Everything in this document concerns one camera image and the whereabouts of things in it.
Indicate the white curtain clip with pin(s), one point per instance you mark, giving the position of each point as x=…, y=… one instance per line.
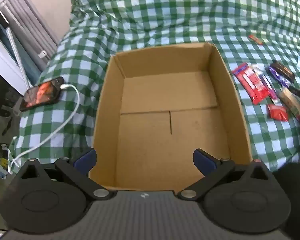
x=43, y=54

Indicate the red square snack packet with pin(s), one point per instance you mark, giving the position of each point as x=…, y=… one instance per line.
x=277, y=112

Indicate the grey curtain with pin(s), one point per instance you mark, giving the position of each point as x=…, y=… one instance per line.
x=32, y=22

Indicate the black smartphone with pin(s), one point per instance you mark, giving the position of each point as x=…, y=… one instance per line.
x=40, y=93

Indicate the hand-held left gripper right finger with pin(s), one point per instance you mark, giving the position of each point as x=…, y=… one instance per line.
x=202, y=161

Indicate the red white snack packet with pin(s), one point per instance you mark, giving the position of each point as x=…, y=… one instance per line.
x=250, y=83

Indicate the small red candy packet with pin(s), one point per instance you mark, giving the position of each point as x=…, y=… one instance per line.
x=255, y=40

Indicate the dark brown snack packet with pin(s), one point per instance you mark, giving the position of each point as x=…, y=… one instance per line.
x=283, y=70

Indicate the cardboard box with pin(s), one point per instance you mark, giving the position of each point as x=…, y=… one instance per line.
x=165, y=92

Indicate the braided white pole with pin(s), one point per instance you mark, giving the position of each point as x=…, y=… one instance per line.
x=16, y=52

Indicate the purple snack packet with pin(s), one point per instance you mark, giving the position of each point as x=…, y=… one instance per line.
x=277, y=77

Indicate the green checked blanket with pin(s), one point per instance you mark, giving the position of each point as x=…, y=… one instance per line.
x=152, y=17

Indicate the white purple snack bar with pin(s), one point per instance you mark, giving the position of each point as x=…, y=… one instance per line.
x=268, y=86

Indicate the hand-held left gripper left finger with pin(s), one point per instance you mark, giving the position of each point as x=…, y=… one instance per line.
x=86, y=158

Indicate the dark teal curtain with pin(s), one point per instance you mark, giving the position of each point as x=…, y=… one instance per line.
x=31, y=73

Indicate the tan snack bar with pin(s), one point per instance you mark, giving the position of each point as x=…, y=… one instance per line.
x=292, y=102

